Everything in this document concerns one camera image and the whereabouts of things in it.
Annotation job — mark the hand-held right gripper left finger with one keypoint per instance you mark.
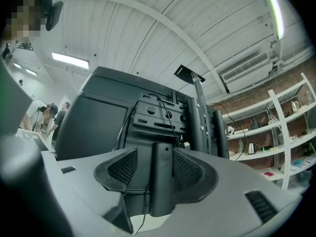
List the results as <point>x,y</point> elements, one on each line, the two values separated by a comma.
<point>81,181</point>

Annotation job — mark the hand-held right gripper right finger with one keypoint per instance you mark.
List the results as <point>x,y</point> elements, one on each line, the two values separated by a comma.
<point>229,194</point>

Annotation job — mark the black screen stand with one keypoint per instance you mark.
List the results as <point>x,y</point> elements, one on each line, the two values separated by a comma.
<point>163,179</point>

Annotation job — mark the black screen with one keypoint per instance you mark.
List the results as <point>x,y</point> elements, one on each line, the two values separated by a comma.
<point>98,122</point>

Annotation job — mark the green bottle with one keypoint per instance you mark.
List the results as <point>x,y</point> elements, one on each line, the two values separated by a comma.
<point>240,147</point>

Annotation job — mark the steel kettle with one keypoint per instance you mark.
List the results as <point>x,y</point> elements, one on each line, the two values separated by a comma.
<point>252,148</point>

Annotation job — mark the white table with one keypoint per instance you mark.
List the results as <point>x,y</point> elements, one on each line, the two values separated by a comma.
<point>34,139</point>

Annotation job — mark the white shelf unit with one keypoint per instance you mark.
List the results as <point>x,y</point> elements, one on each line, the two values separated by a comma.
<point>280,122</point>

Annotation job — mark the white kettle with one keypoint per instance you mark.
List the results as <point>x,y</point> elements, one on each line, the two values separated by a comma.
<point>295,106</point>

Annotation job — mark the white air conditioner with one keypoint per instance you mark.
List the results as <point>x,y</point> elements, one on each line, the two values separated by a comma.
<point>249,75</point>

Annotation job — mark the small ceiling light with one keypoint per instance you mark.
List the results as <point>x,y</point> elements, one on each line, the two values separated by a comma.
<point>31,72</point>
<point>17,65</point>

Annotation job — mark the rectangular ceiling light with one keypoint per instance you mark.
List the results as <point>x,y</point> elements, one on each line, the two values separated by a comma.
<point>70,60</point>

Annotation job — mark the white ceiling pipes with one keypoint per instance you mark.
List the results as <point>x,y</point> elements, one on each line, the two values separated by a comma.
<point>293,58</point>

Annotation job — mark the person's head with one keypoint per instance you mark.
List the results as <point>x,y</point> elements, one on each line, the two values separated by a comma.
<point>23,16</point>

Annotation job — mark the long ceiling light strip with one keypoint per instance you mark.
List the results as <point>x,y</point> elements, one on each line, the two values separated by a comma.
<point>276,13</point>

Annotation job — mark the black head-mounted camera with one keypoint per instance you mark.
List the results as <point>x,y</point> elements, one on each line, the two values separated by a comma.
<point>53,11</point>

